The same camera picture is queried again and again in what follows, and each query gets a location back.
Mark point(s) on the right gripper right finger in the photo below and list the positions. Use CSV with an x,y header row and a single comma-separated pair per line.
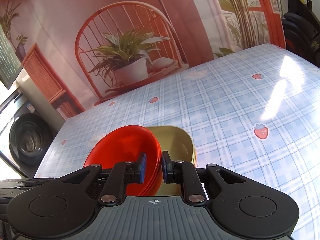
x,y
187,176

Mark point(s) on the green plate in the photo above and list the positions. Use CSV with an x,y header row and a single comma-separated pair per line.
x,y
180,146

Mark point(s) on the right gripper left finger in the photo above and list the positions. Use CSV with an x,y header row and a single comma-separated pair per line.
x,y
118,177

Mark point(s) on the black exercise bike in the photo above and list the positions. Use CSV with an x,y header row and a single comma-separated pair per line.
x,y
301,30

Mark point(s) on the red bowl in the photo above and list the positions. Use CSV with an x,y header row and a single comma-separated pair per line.
x,y
125,144

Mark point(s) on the blue plaid tablecloth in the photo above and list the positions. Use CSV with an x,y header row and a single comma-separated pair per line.
x,y
255,112

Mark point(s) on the printed room backdrop cloth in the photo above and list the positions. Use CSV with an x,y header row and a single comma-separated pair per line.
x,y
80,53

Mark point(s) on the black front-load washing machine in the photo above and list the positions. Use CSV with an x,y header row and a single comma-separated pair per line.
x,y
25,136

